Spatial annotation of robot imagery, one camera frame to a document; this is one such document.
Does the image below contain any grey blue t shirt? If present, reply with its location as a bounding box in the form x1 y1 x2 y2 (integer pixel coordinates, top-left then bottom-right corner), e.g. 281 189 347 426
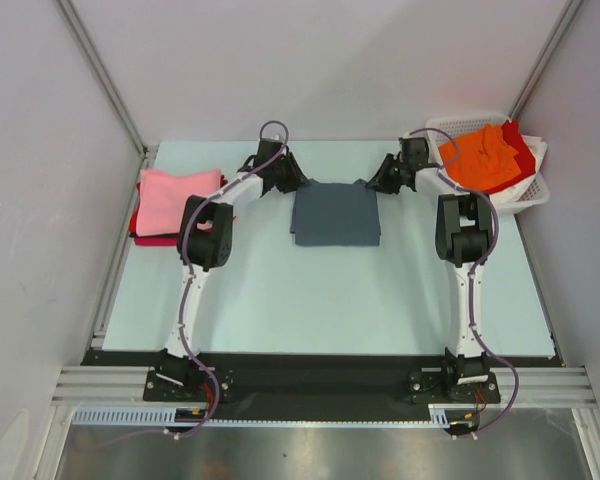
290 180 381 247

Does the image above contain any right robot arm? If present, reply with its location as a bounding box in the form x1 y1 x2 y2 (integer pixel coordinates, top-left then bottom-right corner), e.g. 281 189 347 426
367 136 499 402

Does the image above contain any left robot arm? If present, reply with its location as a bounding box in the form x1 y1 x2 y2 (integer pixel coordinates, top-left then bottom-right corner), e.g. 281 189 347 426
153 138 308 400

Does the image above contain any white plastic basket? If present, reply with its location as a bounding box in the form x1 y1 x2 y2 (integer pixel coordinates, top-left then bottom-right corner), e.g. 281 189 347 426
416 113 550 215

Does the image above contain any orange t shirt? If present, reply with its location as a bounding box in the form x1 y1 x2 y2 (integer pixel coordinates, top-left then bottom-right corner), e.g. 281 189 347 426
438 124 520 194

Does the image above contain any red t shirt in basket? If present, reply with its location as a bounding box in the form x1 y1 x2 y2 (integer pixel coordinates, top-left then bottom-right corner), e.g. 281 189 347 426
501 121 536 180

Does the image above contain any pink folded t shirt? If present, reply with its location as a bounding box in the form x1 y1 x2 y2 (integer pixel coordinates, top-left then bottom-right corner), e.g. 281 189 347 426
137 169 223 236

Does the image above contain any white t shirt in basket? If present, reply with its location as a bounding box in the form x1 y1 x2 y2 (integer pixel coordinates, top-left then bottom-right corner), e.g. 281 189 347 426
479 133 550 206

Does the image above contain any magenta folded t shirt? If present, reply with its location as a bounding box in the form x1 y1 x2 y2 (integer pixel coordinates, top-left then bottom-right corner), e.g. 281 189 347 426
133 235 178 247

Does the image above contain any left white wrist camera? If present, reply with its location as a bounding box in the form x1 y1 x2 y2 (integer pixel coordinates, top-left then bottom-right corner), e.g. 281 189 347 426
262 133 285 144

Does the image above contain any left aluminium frame post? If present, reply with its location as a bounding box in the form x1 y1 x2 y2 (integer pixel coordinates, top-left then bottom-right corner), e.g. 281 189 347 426
49 0 149 156

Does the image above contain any aluminium frame post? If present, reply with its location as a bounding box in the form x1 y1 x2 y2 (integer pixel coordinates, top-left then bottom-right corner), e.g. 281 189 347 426
49 0 149 156
508 0 588 120

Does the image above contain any right aluminium frame post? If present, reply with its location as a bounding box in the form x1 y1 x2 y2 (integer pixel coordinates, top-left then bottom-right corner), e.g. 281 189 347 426
508 0 588 120

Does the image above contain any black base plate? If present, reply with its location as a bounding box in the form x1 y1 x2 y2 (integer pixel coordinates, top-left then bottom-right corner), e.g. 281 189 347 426
81 349 561 420

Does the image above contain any white slotted cable duct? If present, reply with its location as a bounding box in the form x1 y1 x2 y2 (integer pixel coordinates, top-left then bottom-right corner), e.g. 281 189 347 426
72 405 477 429

